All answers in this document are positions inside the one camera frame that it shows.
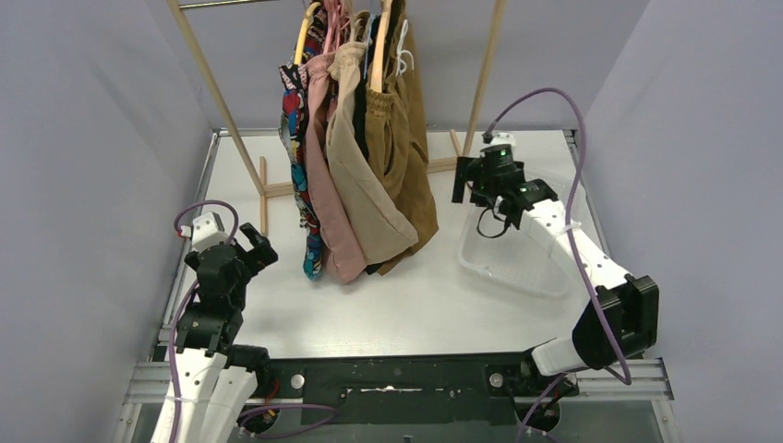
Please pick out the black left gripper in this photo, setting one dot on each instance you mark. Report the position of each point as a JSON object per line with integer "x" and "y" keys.
{"x": 246, "y": 254}

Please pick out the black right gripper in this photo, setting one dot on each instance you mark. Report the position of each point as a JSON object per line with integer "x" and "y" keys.
{"x": 473, "y": 170}

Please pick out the brown shorts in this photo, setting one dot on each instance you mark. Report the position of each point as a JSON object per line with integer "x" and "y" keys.
{"x": 411, "y": 191}

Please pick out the white plastic basket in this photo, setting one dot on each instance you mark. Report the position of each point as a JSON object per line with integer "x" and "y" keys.
{"x": 514, "y": 260}

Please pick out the wooden hanger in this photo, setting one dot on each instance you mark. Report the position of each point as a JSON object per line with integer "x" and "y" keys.
{"x": 377, "y": 69}

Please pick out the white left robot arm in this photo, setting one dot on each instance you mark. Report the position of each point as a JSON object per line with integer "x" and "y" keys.
{"x": 212, "y": 377}

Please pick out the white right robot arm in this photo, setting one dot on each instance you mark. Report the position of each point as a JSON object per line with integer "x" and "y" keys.
{"x": 620, "y": 315}

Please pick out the pink shorts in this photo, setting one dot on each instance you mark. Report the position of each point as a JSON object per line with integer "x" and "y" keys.
{"x": 342, "y": 257}

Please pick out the beige shorts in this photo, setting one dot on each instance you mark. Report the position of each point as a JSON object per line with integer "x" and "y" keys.
{"x": 381, "y": 230}

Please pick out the black shorts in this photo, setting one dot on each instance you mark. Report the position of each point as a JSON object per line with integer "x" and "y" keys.
{"x": 372, "y": 130}

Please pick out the comic print shorts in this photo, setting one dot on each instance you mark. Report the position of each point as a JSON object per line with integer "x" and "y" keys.
{"x": 292, "y": 131}

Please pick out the blue hanger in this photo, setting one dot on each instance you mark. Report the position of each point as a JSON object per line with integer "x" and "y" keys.
{"x": 368, "y": 42}

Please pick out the pink hanger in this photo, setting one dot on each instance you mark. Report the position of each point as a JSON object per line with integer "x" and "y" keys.
{"x": 334, "y": 9}

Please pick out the yellow hanger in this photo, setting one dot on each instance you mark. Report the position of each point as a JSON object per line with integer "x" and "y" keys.
{"x": 308, "y": 16}

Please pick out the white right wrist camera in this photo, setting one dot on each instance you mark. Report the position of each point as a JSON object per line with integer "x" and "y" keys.
{"x": 499, "y": 138}

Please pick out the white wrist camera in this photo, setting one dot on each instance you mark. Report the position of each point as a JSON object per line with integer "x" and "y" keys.
{"x": 499, "y": 138}
{"x": 204, "y": 232}

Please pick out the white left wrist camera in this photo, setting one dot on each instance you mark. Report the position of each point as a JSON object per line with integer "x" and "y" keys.
{"x": 204, "y": 232}

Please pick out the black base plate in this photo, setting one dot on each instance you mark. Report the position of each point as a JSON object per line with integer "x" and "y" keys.
{"x": 404, "y": 390}

